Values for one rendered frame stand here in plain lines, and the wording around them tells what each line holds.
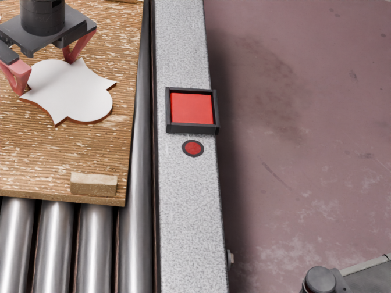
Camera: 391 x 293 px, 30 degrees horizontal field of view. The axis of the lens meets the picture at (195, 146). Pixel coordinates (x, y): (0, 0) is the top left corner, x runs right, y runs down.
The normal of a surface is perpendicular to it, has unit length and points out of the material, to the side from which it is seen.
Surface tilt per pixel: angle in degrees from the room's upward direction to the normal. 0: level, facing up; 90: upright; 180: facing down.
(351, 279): 0
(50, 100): 0
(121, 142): 0
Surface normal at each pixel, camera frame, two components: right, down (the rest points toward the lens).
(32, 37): 0.14, -0.66
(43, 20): 0.14, 0.75
